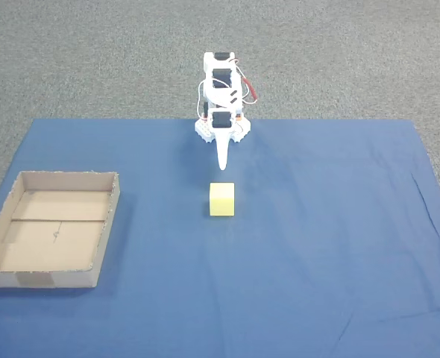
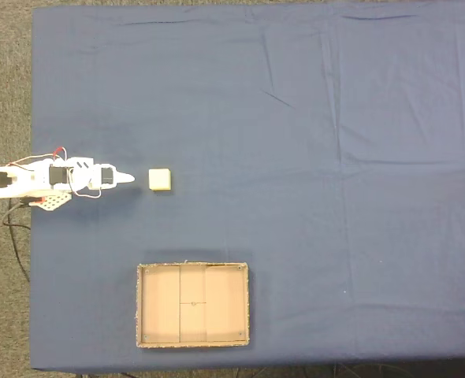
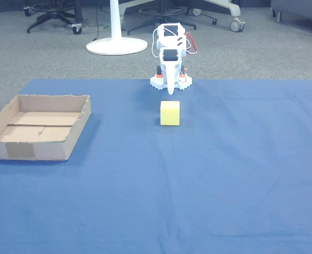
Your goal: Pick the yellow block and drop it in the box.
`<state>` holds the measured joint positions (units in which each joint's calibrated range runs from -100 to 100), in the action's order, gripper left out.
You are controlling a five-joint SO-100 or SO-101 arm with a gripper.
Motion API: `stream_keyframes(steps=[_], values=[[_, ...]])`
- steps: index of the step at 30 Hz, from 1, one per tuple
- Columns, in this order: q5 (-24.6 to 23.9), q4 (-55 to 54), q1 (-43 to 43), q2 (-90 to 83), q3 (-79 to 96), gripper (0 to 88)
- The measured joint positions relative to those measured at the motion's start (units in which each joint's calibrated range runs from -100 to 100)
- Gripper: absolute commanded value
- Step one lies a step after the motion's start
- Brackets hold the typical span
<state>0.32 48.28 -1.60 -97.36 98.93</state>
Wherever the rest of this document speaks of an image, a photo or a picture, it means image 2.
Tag white perforated base plate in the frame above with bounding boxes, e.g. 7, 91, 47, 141
38, 191, 73, 213

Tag shallow cardboard box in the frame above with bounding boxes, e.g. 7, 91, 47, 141
136, 261, 251, 350

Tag black power cable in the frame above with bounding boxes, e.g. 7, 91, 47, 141
2, 198, 32, 283

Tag red and white wire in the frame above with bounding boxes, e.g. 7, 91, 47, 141
3, 146, 69, 167

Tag yellow cube block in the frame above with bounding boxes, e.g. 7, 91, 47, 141
148, 168, 173, 193

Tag thin white wire loop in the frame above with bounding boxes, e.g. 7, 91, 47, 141
68, 168, 102, 199

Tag blue table cloth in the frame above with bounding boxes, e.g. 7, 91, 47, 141
29, 3, 465, 373

